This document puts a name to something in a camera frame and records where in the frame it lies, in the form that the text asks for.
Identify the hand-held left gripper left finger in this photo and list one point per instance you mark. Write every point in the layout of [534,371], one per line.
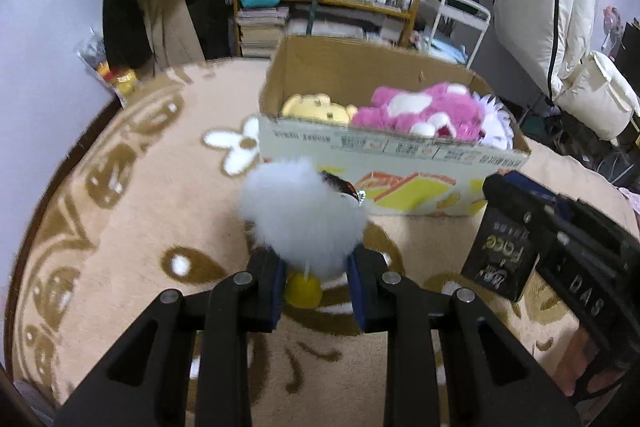
[277,292]

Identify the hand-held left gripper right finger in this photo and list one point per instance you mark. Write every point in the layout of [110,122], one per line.
[356,297]

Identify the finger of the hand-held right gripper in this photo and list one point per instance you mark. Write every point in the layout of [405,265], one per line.
[510,202]
[550,207]

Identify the black foil packet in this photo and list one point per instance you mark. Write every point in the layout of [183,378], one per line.
[495,257]

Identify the white fluffy plush toy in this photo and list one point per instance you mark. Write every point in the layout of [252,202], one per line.
[300,217]

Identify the pink plush toy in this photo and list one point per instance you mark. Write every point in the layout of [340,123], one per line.
[425,107]

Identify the printed cardboard box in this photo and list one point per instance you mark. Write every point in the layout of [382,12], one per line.
[380,147]

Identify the yellow dog plush toy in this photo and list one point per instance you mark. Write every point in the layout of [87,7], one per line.
[315,107]

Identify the person's right hand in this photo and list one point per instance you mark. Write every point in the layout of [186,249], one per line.
[570,362]

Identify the pink cloth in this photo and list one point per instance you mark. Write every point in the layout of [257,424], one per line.
[631,199]

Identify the cream padded bag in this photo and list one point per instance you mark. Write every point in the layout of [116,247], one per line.
[595,92]

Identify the beige brown patterned rug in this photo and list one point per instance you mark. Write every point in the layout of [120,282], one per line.
[150,217]

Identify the light blue cloth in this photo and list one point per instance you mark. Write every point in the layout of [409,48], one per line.
[445,49]

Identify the folded clothes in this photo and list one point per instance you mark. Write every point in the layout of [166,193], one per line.
[340,24]

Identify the stack of books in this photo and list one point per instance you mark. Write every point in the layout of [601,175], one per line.
[260,32]

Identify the black hanging garment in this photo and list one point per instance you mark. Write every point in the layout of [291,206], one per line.
[215,17]

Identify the beige hanging coat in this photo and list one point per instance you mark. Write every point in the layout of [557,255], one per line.
[167,17]

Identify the clear plastic snack bag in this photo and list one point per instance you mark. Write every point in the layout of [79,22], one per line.
[92,52]

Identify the black hanging coat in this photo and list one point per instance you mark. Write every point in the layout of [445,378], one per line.
[122,17]

